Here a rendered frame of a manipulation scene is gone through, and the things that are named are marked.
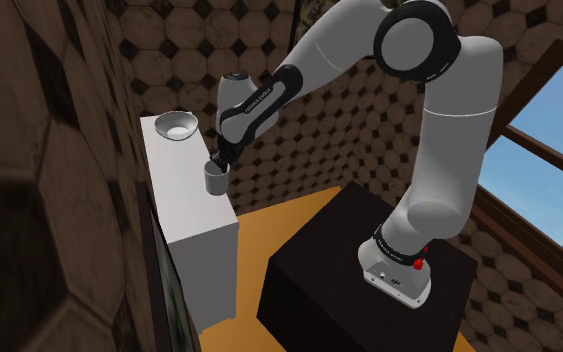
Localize brown framed window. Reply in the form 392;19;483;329
470;38;563;313

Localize grey cup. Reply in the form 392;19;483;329
203;159;231;197

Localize white cabinet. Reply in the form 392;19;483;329
139;114;240;336

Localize dark framed wall picture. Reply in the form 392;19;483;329
134;181;199;352

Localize dark robot stand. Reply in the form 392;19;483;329
256;180;479;352

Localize white bowl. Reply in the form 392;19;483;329
154;110;199;142

